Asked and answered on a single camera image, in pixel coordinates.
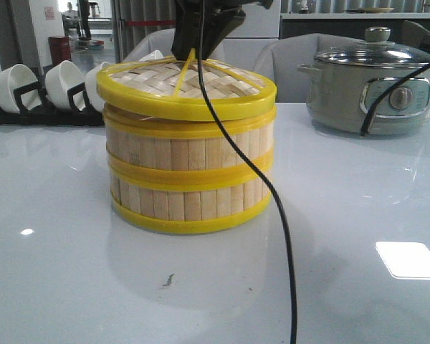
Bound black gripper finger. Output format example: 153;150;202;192
196;6;246;60
171;1;204;61

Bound woven bamboo steamer lid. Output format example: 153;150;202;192
97;57;277;122

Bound grey chair left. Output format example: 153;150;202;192
123;28;227;64

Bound grey chair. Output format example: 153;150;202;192
254;33;358;103
123;28;227;64

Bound white bowl right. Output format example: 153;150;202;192
139;49;164;62

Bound white bowl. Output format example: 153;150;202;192
45;60;85;110
139;49;164;62
0;64;37;113
85;62;112;113

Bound white cabinet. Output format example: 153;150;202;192
211;1;281;70

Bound grey chair right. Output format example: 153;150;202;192
254;33;358;103

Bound red bin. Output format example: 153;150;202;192
48;36;72;67

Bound grey-green electric cooking pot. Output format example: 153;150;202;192
297;62;430;135

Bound glass pot lid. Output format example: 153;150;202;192
315;27;430;68

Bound black bowl rack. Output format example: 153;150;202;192
0;81;104;127

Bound white bowl far left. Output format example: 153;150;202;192
0;64;37;113

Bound black cable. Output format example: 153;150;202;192
196;0;430;344

